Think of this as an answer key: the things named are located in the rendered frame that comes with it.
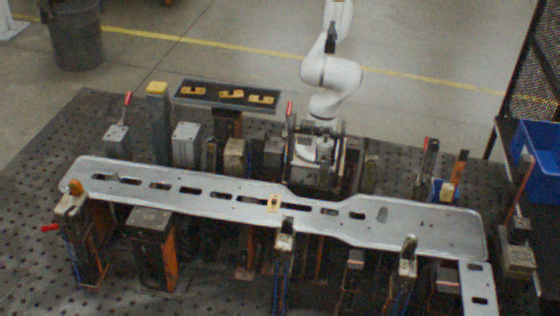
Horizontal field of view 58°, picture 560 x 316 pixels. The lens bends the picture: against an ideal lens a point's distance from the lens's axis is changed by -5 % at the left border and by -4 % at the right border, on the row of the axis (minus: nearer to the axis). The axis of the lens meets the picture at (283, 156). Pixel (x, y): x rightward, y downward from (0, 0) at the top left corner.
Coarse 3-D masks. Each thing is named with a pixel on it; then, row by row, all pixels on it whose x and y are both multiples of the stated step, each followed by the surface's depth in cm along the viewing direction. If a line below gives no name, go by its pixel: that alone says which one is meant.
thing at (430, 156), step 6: (432, 138) 162; (438, 138) 162; (426, 144) 164; (432, 144) 160; (438, 144) 161; (426, 150) 164; (432, 150) 160; (426, 156) 164; (432, 156) 165; (426, 162) 166; (432, 162) 165; (426, 168) 168; (432, 168) 166; (420, 174) 168; (426, 174) 169; (420, 180) 169; (426, 186) 170
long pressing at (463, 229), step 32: (96, 160) 178; (64, 192) 166; (96, 192) 166; (128, 192) 167; (160, 192) 168; (224, 192) 170; (256, 192) 171; (288, 192) 171; (256, 224) 161; (320, 224) 161; (352, 224) 162; (384, 224) 162; (416, 224) 163; (448, 224) 164; (480, 224) 165; (448, 256) 154; (480, 256) 154
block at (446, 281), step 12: (444, 276) 150; (456, 276) 150; (432, 288) 153; (444, 288) 147; (456, 288) 147; (432, 300) 150; (444, 300) 148; (420, 312) 164; (432, 312) 153; (444, 312) 152
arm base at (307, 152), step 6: (318, 120) 205; (324, 120) 205; (330, 120) 205; (336, 120) 208; (318, 126) 207; (324, 126) 207; (330, 126) 207; (312, 144) 213; (300, 150) 217; (306, 150) 217; (312, 150) 215; (336, 150) 219; (306, 156) 215; (312, 156) 215; (336, 156) 216
